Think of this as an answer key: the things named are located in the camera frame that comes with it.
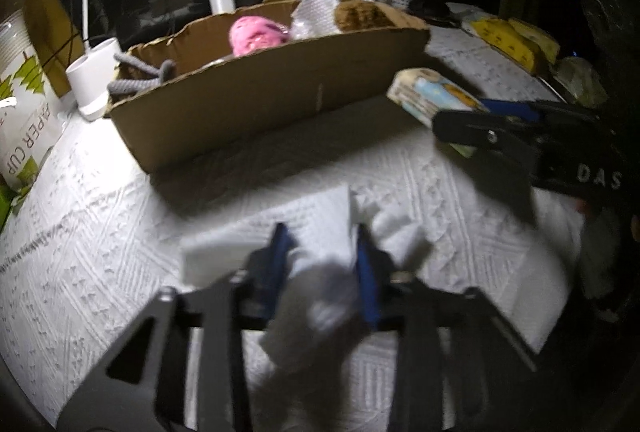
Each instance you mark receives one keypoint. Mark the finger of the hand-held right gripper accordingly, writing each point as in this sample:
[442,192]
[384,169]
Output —
[480,130]
[510,108]

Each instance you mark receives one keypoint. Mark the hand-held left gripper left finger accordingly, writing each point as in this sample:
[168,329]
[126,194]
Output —
[280,257]

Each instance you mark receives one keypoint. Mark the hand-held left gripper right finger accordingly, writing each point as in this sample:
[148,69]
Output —
[367,277]

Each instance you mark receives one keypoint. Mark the white sock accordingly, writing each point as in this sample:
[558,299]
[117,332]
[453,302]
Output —
[325,302]

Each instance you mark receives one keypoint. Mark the printed tissue pack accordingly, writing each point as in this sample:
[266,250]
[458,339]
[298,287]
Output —
[430,92]

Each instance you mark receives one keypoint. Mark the cardboard box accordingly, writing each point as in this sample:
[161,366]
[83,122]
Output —
[250,107]

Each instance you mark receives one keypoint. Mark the white bubble wrap item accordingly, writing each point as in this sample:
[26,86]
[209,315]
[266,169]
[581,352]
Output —
[315,10]

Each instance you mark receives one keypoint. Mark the pink plush toy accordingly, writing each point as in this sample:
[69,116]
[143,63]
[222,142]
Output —
[255,37]

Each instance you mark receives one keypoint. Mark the grey knitted toy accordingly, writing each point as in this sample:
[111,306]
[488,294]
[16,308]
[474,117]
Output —
[145,77]

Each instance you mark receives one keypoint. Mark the pale yellow packet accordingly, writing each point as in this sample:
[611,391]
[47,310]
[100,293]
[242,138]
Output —
[540,37]
[580,80]

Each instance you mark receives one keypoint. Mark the dark computer mouse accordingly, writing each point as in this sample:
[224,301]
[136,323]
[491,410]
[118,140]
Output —
[432,11]

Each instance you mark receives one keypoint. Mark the white desk lamp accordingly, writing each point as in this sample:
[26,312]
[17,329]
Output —
[95,72]

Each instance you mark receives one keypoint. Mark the white charger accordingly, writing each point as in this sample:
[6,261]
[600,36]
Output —
[222,1]

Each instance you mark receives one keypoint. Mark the white paper cup pack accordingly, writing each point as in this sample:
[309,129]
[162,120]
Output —
[25,112]

